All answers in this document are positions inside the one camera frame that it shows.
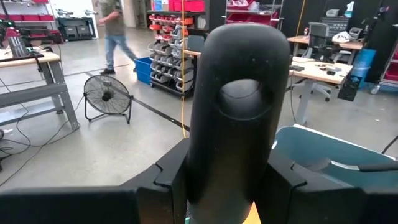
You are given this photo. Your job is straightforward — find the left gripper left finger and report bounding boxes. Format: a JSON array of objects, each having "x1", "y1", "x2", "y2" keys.
[{"x1": 0, "y1": 138, "x2": 191, "y2": 224}]

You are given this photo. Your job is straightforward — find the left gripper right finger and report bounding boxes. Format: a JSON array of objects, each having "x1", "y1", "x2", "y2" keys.
[{"x1": 254, "y1": 151, "x2": 398, "y2": 224}]

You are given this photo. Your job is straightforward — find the black serving spoon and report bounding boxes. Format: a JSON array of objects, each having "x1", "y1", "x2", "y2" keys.
[{"x1": 185, "y1": 23, "x2": 292, "y2": 224}]

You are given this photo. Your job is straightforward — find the blue plastic bin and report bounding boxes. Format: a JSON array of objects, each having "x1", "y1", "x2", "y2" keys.
[{"x1": 272, "y1": 123, "x2": 398, "y2": 190}]

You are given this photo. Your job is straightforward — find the black floor fan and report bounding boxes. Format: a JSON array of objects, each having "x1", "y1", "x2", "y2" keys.
[{"x1": 83, "y1": 74, "x2": 134, "y2": 125}]

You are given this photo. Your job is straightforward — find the black computer box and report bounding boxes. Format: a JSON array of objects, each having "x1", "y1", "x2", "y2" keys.
[{"x1": 337, "y1": 73, "x2": 362, "y2": 103}]

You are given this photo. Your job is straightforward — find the grey workbench wooden top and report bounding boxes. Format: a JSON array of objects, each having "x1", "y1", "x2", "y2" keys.
[{"x1": 0, "y1": 46, "x2": 81, "y2": 131}]

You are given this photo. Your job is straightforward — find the wooden-top desk grey legs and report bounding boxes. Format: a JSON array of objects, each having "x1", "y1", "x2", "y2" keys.
[{"x1": 287, "y1": 55, "x2": 355, "y2": 127}]

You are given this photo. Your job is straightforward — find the blue crate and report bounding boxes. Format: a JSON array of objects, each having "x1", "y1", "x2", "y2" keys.
[{"x1": 134, "y1": 56, "x2": 154, "y2": 85}]

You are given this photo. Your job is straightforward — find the blue barrel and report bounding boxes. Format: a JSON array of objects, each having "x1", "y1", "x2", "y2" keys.
[{"x1": 351, "y1": 48, "x2": 377, "y2": 91}]

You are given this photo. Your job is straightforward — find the parts bin rack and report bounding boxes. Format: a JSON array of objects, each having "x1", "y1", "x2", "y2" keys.
[{"x1": 146, "y1": 11, "x2": 208, "y2": 100}]

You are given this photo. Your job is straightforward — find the grey office chair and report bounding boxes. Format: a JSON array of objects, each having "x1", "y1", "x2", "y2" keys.
[{"x1": 306, "y1": 21, "x2": 343, "y2": 102}]

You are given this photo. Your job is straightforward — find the person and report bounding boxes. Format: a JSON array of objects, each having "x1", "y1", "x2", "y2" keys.
[{"x1": 98, "y1": 0, "x2": 139, "y2": 75}]

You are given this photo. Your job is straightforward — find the red storage bin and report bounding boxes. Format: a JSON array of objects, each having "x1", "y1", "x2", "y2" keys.
[{"x1": 167, "y1": 0, "x2": 206, "y2": 13}]

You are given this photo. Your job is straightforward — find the black floor cables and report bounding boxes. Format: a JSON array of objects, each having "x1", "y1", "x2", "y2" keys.
[{"x1": 0, "y1": 77, "x2": 82, "y2": 187}]

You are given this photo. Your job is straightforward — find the yellow hanging cord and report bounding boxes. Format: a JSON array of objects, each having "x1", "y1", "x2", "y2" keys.
[{"x1": 180, "y1": 0, "x2": 187, "y2": 139}]

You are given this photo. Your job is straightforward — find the wire shelf with red bins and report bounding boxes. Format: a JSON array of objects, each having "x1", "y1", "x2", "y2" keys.
[{"x1": 225, "y1": 0, "x2": 284, "y2": 29}]

